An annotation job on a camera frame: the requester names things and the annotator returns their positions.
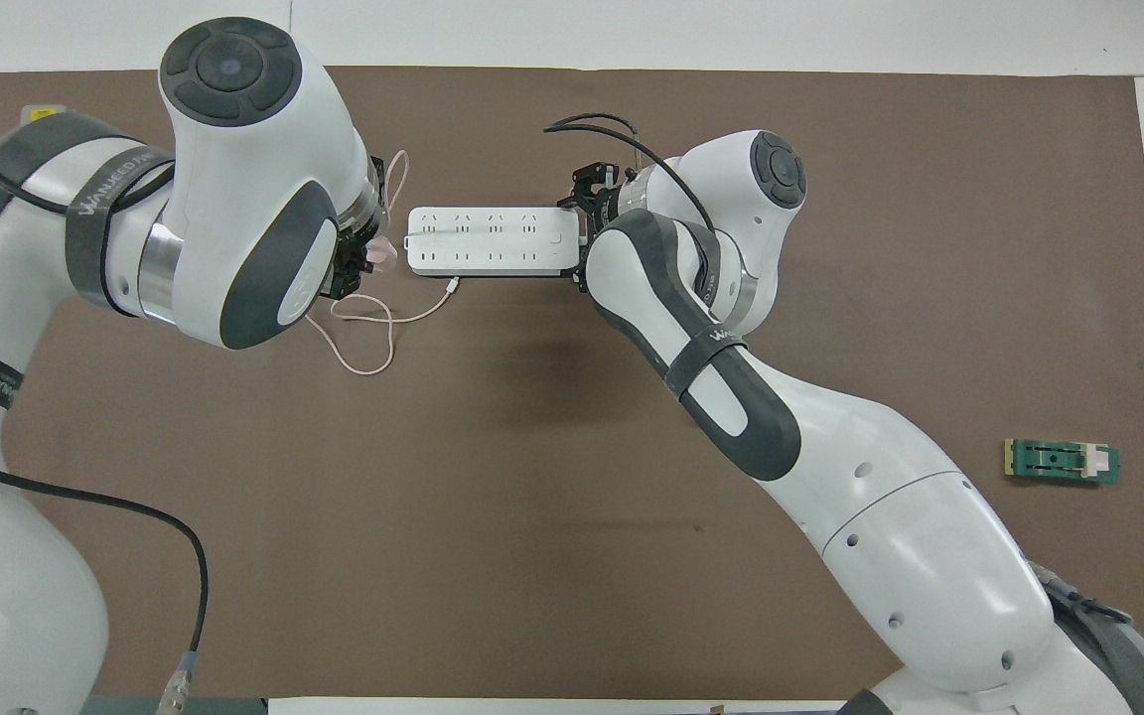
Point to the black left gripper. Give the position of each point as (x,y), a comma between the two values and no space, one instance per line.
(346,266)

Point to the brown table mat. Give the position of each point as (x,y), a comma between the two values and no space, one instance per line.
(532,556)

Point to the white power strip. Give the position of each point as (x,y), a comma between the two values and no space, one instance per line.
(493,241)

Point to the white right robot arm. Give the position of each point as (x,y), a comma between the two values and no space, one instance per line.
(880,497)

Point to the pink charger adapter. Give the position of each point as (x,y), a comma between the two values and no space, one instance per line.
(383,254)

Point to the green circuit board module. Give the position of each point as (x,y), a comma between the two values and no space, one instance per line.
(1059,461)

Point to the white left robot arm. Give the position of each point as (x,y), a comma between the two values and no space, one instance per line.
(224,199)

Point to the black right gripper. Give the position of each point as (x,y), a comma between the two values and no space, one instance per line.
(617,204)

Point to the grey on-off switch box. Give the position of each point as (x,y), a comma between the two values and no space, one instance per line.
(41,112)

